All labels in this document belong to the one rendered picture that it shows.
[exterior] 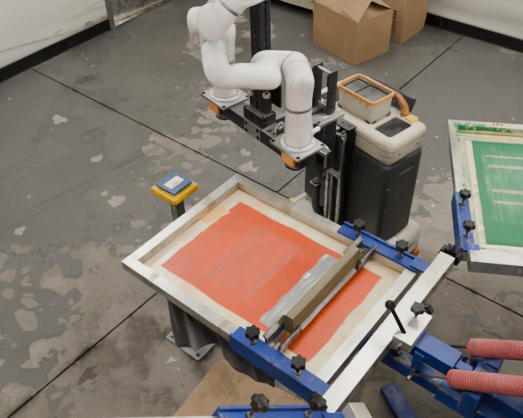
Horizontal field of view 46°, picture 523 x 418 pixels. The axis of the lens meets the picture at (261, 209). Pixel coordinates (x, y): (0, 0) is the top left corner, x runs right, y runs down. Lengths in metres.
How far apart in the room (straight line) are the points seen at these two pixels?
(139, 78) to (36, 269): 2.03
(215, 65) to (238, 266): 0.66
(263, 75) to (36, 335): 1.85
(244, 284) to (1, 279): 1.88
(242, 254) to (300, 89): 0.58
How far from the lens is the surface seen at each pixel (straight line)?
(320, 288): 1.85
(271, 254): 2.08
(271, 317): 1.91
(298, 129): 2.17
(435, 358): 1.78
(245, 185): 2.30
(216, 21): 1.94
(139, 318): 3.19
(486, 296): 3.37
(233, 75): 2.02
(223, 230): 2.17
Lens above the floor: 2.47
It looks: 42 degrees down
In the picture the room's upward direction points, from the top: 2 degrees counter-clockwise
